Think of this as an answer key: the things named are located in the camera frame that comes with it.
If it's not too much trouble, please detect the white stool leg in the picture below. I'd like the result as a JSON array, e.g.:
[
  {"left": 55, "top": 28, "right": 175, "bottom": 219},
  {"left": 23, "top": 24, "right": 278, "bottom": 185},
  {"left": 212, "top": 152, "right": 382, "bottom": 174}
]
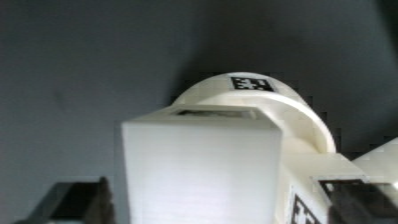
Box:
[
  {"left": 276, "top": 153, "right": 370, "bottom": 224},
  {"left": 123, "top": 106, "right": 283, "bottom": 224},
  {"left": 354, "top": 137, "right": 398, "bottom": 184}
]

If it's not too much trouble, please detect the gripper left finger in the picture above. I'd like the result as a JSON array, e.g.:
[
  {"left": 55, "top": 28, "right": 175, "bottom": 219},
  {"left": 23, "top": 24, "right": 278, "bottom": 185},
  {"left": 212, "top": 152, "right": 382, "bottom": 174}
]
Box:
[{"left": 15, "top": 177, "right": 116, "bottom": 224}]

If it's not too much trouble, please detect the white round stool seat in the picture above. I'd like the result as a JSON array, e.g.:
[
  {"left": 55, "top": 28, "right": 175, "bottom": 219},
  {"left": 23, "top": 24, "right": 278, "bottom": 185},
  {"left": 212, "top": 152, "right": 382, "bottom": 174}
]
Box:
[{"left": 173, "top": 72, "right": 336, "bottom": 153}]

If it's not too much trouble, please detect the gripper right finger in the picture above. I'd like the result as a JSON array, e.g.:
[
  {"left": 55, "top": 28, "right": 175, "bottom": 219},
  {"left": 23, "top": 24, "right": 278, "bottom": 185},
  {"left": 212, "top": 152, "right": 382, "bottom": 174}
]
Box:
[{"left": 322, "top": 180, "right": 398, "bottom": 224}]

